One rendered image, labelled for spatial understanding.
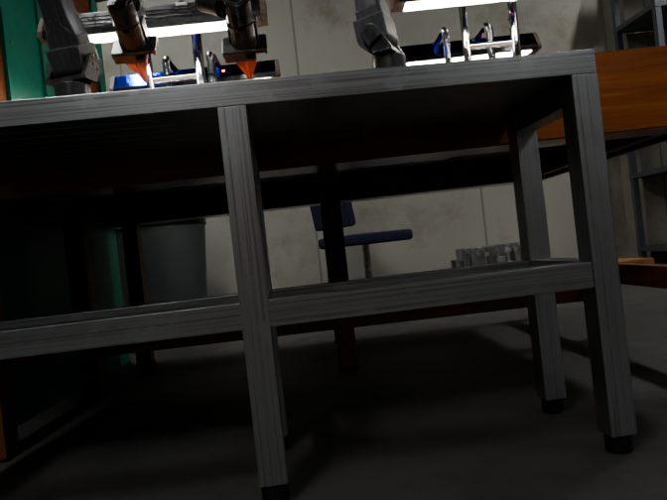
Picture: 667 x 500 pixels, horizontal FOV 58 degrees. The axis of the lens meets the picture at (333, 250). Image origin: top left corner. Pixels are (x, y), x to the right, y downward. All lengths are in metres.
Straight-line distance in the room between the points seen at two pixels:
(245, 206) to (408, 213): 3.36
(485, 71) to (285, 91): 0.33
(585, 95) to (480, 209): 3.35
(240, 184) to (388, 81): 0.29
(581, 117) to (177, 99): 0.65
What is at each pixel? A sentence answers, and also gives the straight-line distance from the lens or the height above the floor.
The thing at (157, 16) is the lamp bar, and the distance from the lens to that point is 1.81.
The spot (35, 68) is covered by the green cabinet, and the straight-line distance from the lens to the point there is 2.28.
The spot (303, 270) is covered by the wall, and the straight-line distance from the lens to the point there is 4.18.
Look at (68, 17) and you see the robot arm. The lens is 1.26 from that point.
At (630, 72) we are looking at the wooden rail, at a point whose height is 0.71.
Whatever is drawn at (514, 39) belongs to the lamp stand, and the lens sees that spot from 2.02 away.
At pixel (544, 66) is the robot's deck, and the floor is 0.65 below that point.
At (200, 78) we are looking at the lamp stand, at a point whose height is 0.95.
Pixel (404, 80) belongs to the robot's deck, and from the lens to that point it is 1.01.
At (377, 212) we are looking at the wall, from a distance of 4.23.
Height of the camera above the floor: 0.39
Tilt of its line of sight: level
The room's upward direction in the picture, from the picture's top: 6 degrees counter-clockwise
